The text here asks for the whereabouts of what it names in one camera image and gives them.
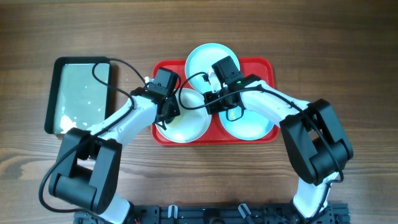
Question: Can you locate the teal plate right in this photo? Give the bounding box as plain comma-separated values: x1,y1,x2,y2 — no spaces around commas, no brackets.
218,107,274,141

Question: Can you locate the red plastic tray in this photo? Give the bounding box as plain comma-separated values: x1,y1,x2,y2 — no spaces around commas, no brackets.
151,57,280,146

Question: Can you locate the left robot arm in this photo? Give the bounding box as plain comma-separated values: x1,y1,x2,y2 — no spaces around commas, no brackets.
41,67,181,223

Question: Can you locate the black left camera cable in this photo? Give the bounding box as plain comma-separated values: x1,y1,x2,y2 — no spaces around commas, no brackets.
38,58,149,215

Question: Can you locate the teal plate top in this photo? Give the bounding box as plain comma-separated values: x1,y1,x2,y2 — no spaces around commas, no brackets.
185,43,240,94

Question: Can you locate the white round plate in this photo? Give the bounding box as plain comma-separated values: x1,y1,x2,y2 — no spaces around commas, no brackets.
156,88,211,143

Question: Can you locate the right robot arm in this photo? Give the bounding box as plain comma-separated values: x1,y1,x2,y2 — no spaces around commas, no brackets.
202,56,353,222

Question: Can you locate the green yellow sponge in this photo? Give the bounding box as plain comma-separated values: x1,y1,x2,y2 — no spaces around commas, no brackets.
165,116,181,126

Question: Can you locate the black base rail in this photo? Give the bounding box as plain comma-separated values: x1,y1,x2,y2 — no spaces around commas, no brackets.
74,202,349,224

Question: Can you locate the black water basin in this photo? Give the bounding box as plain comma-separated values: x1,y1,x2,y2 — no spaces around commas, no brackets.
44,56,111,134

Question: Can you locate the teal plate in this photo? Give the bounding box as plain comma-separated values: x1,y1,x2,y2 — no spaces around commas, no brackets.
218,107,274,141
185,43,240,94

